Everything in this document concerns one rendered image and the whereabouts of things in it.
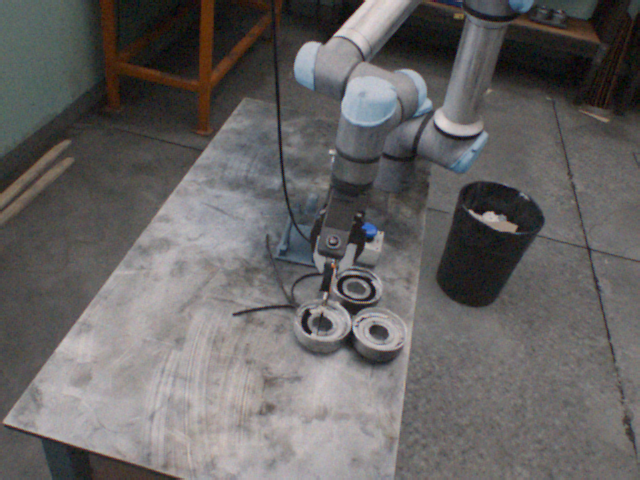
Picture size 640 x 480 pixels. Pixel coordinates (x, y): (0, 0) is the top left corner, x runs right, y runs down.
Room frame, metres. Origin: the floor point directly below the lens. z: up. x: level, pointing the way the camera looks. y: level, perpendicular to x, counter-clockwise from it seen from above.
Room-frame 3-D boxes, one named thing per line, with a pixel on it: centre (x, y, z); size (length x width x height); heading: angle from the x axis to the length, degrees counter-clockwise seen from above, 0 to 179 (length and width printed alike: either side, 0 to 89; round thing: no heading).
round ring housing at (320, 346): (0.74, -0.05, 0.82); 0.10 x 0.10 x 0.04
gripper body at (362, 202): (0.80, -0.04, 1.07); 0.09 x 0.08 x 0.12; 177
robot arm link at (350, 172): (0.79, -0.04, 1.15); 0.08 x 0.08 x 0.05
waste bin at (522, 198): (1.89, -0.69, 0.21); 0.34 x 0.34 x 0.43
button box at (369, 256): (1.01, -0.12, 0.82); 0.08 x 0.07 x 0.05; 174
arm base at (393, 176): (1.34, -0.17, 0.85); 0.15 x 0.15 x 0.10
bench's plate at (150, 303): (1.01, 0.05, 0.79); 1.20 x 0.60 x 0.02; 174
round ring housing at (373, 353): (0.75, -0.16, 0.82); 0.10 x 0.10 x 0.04
